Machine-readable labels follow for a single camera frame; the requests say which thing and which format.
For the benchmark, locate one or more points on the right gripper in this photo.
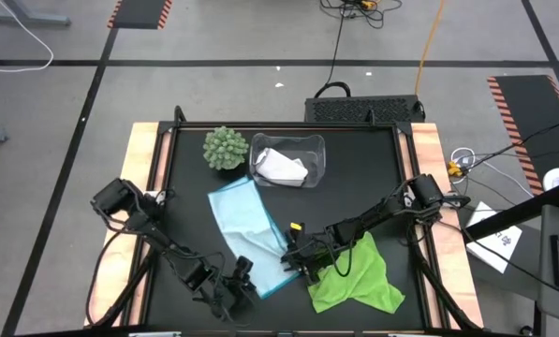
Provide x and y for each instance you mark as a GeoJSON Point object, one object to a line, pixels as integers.
{"type": "Point", "coordinates": [316, 248]}

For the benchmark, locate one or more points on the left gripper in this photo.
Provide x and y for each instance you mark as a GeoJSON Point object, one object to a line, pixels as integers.
{"type": "Point", "coordinates": [227, 297]}

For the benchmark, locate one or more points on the light blue microfiber towel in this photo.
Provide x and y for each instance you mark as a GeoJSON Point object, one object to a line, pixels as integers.
{"type": "Point", "coordinates": [246, 224]}

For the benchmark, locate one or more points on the white waffle-weave towel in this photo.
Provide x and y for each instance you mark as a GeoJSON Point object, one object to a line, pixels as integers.
{"type": "Point", "coordinates": [279, 166]}

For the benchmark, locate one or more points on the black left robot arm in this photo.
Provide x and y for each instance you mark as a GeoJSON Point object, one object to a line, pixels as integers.
{"type": "Point", "coordinates": [162, 241]}

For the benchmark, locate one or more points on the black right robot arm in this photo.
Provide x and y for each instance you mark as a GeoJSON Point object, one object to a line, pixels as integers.
{"type": "Point", "coordinates": [382, 213]}

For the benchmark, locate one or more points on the green microfiber towel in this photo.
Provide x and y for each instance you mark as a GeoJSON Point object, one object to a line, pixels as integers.
{"type": "Point", "coordinates": [368, 281]}

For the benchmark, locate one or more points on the small yellow tape marker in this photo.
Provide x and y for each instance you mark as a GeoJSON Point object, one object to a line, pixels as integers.
{"type": "Point", "coordinates": [296, 227]}

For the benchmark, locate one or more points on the clear plastic bin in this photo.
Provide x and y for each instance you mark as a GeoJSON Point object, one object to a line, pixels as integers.
{"type": "Point", "coordinates": [314, 145]}

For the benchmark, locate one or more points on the potted green succulent plant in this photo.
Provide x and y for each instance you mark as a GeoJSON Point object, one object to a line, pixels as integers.
{"type": "Point", "coordinates": [225, 147]}

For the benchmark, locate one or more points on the black perforated computer case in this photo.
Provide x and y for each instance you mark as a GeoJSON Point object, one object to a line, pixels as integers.
{"type": "Point", "coordinates": [363, 110]}

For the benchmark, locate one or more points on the wooden table side board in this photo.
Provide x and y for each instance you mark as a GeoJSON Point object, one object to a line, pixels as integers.
{"type": "Point", "coordinates": [426, 140]}
{"type": "Point", "coordinates": [141, 140]}

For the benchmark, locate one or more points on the white paper sheet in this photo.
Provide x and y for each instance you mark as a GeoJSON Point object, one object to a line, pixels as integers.
{"type": "Point", "coordinates": [494, 248]}

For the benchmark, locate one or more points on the black diagonal metal beam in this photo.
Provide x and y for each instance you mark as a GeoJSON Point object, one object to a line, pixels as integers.
{"type": "Point", "coordinates": [508, 216]}

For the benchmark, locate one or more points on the grey office desk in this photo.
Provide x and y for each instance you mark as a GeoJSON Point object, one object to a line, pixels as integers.
{"type": "Point", "coordinates": [557, 220]}

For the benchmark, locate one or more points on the white round cup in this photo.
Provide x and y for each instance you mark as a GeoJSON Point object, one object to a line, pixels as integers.
{"type": "Point", "coordinates": [554, 180]}

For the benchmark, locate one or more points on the black orange-striped floor mat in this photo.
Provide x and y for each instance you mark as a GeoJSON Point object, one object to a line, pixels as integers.
{"type": "Point", "coordinates": [138, 14]}
{"type": "Point", "coordinates": [532, 107]}

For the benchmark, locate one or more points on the black metal table frame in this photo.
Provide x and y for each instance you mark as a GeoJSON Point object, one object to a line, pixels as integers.
{"type": "Point", "coordinates": [171, 127]}

